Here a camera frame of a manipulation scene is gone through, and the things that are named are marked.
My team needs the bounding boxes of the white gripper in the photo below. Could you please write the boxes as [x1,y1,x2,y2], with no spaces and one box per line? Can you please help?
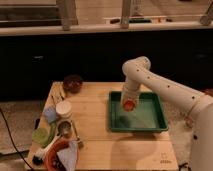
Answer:
[121,79,140,103]

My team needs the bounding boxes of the red orange apple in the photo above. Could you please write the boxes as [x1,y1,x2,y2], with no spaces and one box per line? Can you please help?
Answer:
[123,100,135,112]

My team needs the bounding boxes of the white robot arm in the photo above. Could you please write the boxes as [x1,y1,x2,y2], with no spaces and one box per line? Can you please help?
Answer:
[121,56,213,171]

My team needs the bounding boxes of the green plastic tray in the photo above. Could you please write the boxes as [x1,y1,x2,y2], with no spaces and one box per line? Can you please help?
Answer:
[108,91,168,133]

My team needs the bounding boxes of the dark red bowl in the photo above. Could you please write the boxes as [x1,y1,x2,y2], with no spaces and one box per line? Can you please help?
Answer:
[62,75,83,94]

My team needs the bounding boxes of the wooden utensil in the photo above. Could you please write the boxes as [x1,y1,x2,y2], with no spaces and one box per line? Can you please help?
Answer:
[51,84,66,104]

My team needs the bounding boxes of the metal spoon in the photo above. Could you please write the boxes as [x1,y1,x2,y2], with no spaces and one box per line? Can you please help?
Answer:
[72,120,84,149]

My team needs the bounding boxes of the small metal cup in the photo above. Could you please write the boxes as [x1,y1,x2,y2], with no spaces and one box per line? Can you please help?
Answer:
[58,121,72,138]

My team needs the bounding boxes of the white cloth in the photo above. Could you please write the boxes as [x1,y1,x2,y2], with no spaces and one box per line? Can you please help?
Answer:
[57,141,78,171]

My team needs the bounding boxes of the green plastic cup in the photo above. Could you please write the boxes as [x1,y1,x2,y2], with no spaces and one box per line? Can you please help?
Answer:
[32,128,48,145]

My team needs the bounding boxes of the orange bowl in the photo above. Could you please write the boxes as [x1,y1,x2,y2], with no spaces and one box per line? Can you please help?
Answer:
[45,139,72,171]

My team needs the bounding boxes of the white handled brush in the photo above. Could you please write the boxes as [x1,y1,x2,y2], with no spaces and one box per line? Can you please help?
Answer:
[32,133,63,166]

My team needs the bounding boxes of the black cable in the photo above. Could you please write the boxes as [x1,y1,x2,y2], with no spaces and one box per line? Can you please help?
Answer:
[0,108,36,171]

